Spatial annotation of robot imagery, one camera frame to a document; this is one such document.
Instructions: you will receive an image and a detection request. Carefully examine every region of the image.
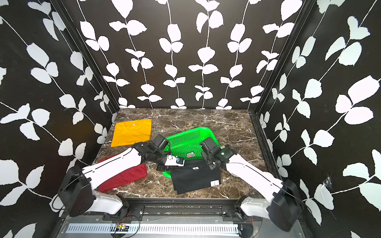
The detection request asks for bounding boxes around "small circuit board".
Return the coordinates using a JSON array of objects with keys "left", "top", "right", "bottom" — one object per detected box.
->
[{"left": 111, "top": 224, "right": 130, "bottom": 234}]

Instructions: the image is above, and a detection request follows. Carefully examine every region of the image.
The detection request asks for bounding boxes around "green plastic basket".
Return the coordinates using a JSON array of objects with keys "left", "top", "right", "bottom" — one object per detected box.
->
[{"left": 164, "top": 127, "right": 219, "bottom": 161}]

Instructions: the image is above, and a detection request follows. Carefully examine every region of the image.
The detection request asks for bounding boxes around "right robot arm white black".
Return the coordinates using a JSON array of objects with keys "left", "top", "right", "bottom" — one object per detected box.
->
[{"left": 200, "top": 137, "right": 303, "bottom": 232}]

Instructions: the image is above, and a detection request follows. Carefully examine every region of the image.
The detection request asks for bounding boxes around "red t-shirt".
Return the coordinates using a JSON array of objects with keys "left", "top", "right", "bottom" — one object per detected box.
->
[{"left": 98, "top": 164, "right": 147, "bottom": 193}]

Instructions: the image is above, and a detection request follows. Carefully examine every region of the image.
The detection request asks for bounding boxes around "yellow t-shirt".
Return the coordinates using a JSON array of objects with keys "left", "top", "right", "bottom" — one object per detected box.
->
[{"left": 111, "top": 119, "right": 152, "bottom": 147}]

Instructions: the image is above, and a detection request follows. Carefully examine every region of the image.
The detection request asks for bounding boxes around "black aluminium front rail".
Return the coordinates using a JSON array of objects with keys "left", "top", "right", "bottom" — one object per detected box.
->
[{"left": 59, "top": 197, "right": 301, "bottom": 222}]

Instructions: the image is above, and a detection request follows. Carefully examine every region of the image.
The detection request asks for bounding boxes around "black t-shirt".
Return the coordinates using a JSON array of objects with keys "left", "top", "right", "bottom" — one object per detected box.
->
[{"left": 170, "top": 160, "right": 221, "bottom": 195}]

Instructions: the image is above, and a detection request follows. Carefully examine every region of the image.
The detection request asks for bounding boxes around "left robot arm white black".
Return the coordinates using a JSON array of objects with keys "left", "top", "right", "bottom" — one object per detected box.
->
[{"left": 51, "top": 135, "right": 184, "bottom": 217}]

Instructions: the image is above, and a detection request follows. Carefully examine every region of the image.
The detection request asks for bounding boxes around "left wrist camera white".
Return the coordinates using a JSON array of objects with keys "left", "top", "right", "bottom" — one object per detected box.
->
[{"left": 164, "top": 155, "right": 184, "bottom": 167}]

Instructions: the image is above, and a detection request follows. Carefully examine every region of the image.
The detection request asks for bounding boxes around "white perforated strip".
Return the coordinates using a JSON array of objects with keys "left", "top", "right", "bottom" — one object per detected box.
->
[{"left": 65, "top": 223, "right": 239, "bottom": 236}]

